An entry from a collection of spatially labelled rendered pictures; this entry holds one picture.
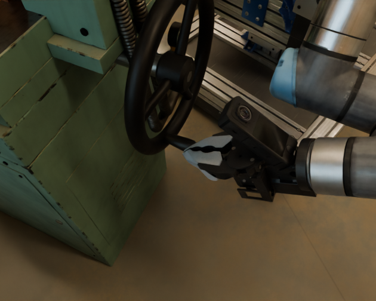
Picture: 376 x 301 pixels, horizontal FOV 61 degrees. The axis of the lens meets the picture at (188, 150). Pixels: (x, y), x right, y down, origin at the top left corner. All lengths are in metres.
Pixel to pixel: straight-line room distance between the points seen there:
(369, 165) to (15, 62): 0.47
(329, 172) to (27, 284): 1.12
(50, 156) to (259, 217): 0.88
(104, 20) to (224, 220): 0.95
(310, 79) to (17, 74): 0.40
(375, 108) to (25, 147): 0.51
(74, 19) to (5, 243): 1.05
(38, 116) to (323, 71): 0.43
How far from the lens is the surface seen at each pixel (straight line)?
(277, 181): 0.49
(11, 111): 0.53
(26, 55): 0.53
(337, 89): 0.47
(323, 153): 0.42
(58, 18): 0.52
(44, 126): 0.60
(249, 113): 0.42
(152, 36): 0.41
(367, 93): 0.47
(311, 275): 1.28
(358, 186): 0.42
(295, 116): 1.32
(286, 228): 1.31
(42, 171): 0.64
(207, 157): 0.50
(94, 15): 0.47
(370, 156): 0.41
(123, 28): 0.51
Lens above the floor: 1.18
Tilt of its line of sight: 57 degrees down
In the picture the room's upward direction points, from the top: straight up
